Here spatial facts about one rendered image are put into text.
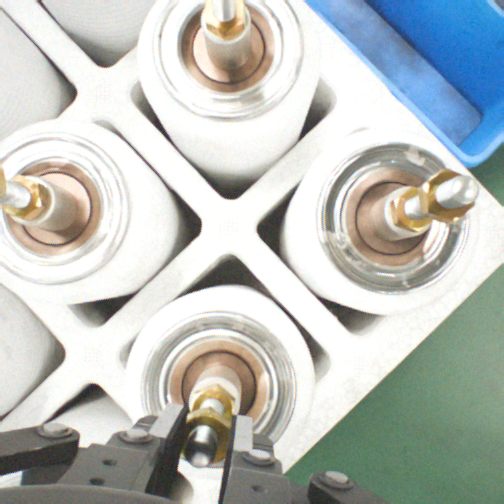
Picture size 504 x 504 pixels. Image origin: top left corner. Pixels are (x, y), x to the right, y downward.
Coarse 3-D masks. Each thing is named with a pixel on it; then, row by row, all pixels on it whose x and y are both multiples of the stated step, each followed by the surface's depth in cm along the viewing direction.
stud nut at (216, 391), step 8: (216, 384) 22; (200, 392) 21; (208, 392) 21; (216, 392) 21; (224, 392) 21; (200, 400) 21; (224, 400) 21; (232, 400) 21; (192, 408) 21; (224, 408) 21; (232, 408) 21; (224, 416) 21
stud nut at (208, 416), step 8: (208, 408) 18; (192, 416) 18; (200, 416) 17; (208, 416) 17; (216, 416) 18; (192, 424) 17; (200, 424) 17; (208, 424) 17; (216, 424) 17; (224, 424) 17; (216, 432) 17; (224, 432) 17; (184, 440) 17; (224, 440) 17; (184, 448) 17; (224, 448) 17; (184, 456) 17; (216, 456) 17; (224, 456) 17
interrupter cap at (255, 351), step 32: (192, 320) 25; (224, 320) 25; (256, 320) 25; (160, 352) 25; (192, 352) 25; (224, 352) 25; (256, 352) 25; (160, 384) 25; (192, 384) 25; (256, 384) 25; (288, 384) 25; (256, 416) 25; (288, 416) 25
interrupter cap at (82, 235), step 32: (0, 160) 25; (32, 160) 26; (64, 160) 26; (96, 160) 26; (96, 192) 26; (128, 192) 26; (0, 224) 25; (96, 224) 26; (128, 224) 26; (0, 256) 25; (32, 256) 25; (64, 256) 25; (96, 256) 25
